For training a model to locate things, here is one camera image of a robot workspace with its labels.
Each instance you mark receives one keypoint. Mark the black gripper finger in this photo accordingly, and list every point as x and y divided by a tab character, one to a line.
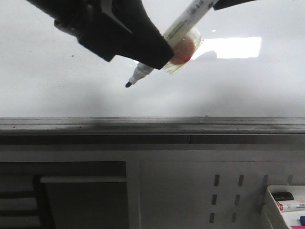
109	28
222	4

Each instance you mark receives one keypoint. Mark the white whiteboard marker with tape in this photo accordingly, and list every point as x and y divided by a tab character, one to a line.
176	32

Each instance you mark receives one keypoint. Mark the white whiteboard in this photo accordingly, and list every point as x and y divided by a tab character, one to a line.
251	63

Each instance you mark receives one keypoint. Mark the grey aluminium whiteboard tray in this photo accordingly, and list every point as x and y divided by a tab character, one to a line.
149	130

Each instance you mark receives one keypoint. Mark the white pegboard panel with slots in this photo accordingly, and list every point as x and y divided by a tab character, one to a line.
206	189

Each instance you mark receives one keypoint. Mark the dark cabinet with shelf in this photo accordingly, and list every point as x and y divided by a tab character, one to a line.
63	195

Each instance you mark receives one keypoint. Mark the black eraser in bin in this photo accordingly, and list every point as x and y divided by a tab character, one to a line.
282	196

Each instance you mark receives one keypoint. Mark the red capped marker in bin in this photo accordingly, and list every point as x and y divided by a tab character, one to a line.
291	205

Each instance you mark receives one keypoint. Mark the white plastic storage bin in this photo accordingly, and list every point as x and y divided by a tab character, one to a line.
272	217

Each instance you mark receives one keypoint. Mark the pink item in bin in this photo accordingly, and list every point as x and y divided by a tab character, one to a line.
296	227

